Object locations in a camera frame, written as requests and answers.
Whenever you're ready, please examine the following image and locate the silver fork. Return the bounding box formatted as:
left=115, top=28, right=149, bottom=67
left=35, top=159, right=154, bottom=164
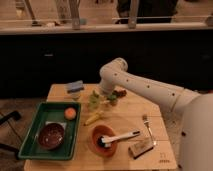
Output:
left=142, top=115, right=157, bottom=146

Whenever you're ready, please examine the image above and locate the blue sponge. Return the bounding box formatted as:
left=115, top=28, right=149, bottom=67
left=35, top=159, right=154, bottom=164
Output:
left=66, top=80, right=84, bottom=93

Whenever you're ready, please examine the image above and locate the bunch of dark grapes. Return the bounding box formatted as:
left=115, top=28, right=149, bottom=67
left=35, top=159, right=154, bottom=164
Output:
left=113, top=90, right=127, bottom=98

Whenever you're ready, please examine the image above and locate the wooden block with black base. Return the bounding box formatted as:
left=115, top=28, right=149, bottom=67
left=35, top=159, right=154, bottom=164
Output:
left=129, top=138, right=154, bottom=159

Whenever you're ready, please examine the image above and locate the orange oval plate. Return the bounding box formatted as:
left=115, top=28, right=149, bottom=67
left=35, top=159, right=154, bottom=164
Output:
left=88, top=125, right=117, bottom=158

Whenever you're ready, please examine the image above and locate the orange round fruit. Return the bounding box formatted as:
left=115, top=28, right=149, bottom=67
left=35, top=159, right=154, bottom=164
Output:
left=64, top=107, right=76, bottom=120

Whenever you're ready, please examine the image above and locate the white dish brush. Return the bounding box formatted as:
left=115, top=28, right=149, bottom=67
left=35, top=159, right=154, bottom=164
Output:
left=97, top=131, right=140, bottom=148

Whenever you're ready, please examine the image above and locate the small clear cup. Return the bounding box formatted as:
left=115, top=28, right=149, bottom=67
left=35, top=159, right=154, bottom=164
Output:
left=71, top=92, right=81, bottom=101

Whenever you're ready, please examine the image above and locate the green plastic cup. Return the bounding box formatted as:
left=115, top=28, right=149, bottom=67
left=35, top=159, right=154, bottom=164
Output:
left=87, top=94, right=101, bottom=110

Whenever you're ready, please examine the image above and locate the wooden table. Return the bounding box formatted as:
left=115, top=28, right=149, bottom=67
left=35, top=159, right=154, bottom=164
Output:
left=24, top=84, right=177, bottom=171

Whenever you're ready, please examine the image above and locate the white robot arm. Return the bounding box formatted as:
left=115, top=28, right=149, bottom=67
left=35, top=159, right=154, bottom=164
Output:
left=99, top=58, right=213, bottom=171

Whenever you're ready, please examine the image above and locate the dark red bowl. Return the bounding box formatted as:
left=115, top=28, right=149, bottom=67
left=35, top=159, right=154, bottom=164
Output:
left=37, top=123, right=65, bottom=150

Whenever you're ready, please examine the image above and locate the green plastic tray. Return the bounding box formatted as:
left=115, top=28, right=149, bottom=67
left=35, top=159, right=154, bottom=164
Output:
left=18, top=102, right=81, bottom=160

